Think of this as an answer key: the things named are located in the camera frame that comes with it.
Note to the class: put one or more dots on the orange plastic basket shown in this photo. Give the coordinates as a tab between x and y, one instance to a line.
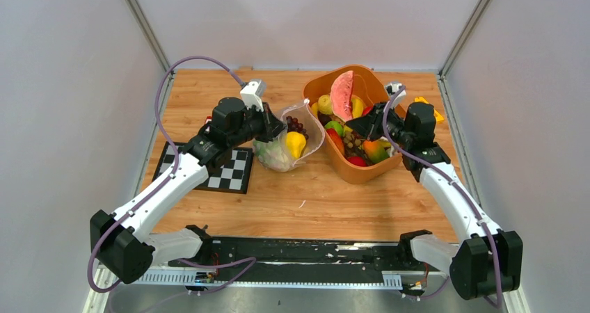
366	86

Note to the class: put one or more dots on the toy mango green orange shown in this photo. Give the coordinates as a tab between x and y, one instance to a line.
374	151

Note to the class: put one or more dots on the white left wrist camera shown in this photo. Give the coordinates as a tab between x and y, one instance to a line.
251	94

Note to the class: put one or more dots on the dark toy grapes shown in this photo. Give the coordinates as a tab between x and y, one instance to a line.
294	125

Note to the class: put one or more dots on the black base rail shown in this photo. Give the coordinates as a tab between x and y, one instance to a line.
310	262

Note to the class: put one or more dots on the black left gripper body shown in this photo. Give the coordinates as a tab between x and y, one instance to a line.
252	128

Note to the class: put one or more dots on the yellow toy bell pepper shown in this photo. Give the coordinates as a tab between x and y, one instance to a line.
295	143

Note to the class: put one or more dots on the clear zip top bag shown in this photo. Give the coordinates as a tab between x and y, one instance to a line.
316	133

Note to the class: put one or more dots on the red toy tomato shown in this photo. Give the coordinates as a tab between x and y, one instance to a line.
357	161

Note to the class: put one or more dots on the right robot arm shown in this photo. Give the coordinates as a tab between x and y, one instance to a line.
488	260

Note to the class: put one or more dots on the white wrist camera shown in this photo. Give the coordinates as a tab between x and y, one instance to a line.
251	94
396	92

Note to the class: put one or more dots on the yellow triangular toy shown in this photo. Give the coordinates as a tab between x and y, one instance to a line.
437	115

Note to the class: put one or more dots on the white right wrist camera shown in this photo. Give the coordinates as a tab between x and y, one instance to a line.
396	92

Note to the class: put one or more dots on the black white checkerboard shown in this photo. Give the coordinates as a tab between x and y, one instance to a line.
233	177

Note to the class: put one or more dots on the yellow toy corn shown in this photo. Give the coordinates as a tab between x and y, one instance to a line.
357	107

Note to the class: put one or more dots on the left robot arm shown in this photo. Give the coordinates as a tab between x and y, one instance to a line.
123	240

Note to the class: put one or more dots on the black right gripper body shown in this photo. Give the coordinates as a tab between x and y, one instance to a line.
396	131

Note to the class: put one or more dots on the green toy lettuce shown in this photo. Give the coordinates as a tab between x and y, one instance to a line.
273	155

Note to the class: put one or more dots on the toy watermelon slice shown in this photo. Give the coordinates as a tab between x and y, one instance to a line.
341	94

